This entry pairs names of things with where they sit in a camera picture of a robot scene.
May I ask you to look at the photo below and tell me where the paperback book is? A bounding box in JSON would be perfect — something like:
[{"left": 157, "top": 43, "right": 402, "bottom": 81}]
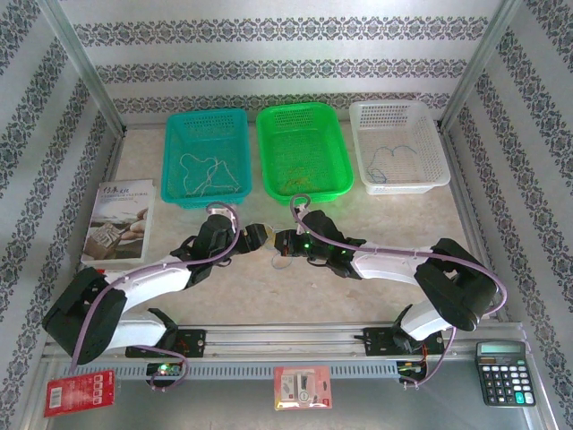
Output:
[{"left": 80, "top": 178, "right": 158, "bottom": 265}]

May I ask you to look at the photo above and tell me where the red packaging card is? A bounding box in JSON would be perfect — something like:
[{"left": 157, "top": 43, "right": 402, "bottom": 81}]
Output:
[{"left": 44, "top": 369, "right": 116, "bottom": 418}]

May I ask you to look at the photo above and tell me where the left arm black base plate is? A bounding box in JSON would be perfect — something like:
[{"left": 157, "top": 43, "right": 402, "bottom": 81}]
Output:
[{"left": 124, "top": 329, "right": 207, "bottom": 359}]

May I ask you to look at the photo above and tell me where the white plastic basket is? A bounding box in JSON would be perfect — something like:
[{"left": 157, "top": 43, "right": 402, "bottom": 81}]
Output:
[{"left": 348, "top": 99, "right": 451, "bottom": 196}]

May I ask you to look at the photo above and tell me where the white thin cable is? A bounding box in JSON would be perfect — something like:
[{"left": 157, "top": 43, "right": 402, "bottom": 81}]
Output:
[{"left": 178, "top": 151, "right": 243, "bottom": 198}]

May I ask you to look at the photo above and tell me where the grey slotted cable duct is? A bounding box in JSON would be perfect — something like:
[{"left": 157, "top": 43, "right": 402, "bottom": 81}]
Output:
[{"left": 57, "top": 360, "right": 431, "bottom": 382}]

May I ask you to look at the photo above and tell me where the black desk calculator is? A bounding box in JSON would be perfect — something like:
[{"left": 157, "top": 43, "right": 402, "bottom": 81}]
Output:
[{"left": 475, "top": 340, "right": 537, "bottom": 408}]

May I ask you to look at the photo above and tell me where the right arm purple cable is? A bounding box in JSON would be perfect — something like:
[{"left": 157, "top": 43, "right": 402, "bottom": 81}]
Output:
[{"left": 289, "top": 194, "right": 509, "bottom": 391}]

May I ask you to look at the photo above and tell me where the aluminium frame post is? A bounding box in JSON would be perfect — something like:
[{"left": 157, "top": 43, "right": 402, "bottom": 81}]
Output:
[
  {"left": 38, "top": 0, "right": 129, "bottom": 135},
  {"left": 438, "top": 0, "right": 532, "bottom": 133}
]

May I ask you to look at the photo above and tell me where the aluminium frame side rail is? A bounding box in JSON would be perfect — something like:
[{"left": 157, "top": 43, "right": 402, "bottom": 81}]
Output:
[
  {"left": 440, "top": 127, "right": 511, "bottom": 322},
  {"left": 60, "top": 127, "right": 129, "bottom": 326}
]

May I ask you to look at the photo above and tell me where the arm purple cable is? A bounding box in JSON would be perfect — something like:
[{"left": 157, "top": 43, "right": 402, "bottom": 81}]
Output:
[
  {"left": 289, "top": 194, "right": 509, "bottom": 391},
  {"left": 69, "top": 202, "right": 243, "bottom": 394}
]

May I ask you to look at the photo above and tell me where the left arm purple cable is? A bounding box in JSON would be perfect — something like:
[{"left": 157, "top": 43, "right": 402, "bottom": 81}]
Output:
[{"left": 69, "top": 202, "right": 243, "bottom": 394}]

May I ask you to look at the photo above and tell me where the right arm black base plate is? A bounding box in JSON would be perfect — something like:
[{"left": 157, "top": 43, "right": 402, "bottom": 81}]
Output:
[{"left": 362, "top": 326, "right": 444, "bottom": 357}]

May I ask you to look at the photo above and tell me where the teal plastic basket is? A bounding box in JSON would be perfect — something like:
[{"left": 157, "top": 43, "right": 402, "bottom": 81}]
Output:
[{"left": 159, "top": 107, "right": 253, "bottom": 211}]

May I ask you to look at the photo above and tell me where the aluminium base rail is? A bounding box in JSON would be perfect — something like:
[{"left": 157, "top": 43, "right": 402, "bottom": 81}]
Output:
[{"left": 44, "top": 320, "right": 525, "bottom": 359}]

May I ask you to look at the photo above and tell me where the pink flash drive package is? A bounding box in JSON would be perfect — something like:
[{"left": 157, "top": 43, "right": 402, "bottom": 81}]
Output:
[{"left": 273, "top": 365, "right": 333, "bottom": 412}]

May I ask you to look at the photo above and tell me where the green plastic basket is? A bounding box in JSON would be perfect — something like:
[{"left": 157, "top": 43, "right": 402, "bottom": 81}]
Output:
[{"left": 255, "top": 102, "right": 355, "bottom": 207}]

